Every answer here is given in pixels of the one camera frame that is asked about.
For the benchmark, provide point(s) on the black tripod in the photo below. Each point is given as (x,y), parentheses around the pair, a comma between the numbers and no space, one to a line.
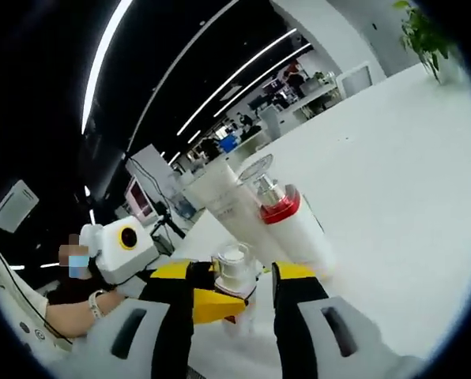
(161,221)

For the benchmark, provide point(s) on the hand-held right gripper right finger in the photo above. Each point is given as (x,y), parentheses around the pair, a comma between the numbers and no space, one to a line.
(291,335)

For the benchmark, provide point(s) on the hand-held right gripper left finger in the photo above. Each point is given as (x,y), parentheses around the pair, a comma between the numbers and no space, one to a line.
(168,339)

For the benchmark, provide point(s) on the white-backed office chair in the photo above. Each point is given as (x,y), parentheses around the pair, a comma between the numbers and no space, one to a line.
(356,79)

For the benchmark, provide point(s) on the red-collared white skincare pump bottle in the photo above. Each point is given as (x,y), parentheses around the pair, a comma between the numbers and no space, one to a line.
(298,237)

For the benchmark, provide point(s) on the blue storage box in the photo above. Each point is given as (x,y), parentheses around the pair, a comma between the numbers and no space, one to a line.
(228,144)

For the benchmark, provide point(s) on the beige wristwatch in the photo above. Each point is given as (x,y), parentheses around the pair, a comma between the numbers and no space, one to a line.
(97,306)

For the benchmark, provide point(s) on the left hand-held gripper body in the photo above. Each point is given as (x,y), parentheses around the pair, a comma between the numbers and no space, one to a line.
(117,256)

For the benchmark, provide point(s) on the ceiling air conditioner unit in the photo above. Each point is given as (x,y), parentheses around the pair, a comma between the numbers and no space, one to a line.
(16,205)

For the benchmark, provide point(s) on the computer monitor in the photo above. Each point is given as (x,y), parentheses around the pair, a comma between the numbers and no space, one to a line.
(140,201)

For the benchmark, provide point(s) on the green potted plant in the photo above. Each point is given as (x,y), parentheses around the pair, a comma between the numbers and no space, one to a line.
(425,35)

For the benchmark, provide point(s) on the small round-capped skincare bottle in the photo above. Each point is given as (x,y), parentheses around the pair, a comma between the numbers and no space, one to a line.
(233,272)

